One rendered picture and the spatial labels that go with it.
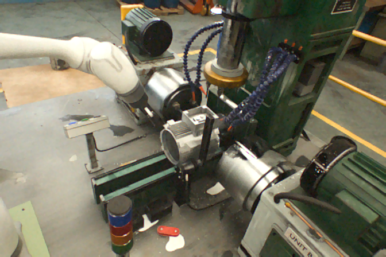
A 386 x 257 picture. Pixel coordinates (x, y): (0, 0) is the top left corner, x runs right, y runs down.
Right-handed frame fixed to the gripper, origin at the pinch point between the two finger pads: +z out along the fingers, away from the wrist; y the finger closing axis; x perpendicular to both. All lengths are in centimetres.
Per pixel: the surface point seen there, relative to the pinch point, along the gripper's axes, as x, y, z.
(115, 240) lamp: 29, -38, -16
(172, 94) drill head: -14.9, 15.1, 6.5
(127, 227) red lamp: 24.2, -38.9, -19.1
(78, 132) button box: 26.3, 15.3, -9.5
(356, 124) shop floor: -190, 15, 237
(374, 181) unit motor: -30, -69, -11
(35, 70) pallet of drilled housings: 60, 250, 75
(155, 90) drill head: -10.3, 24.2, 6.1
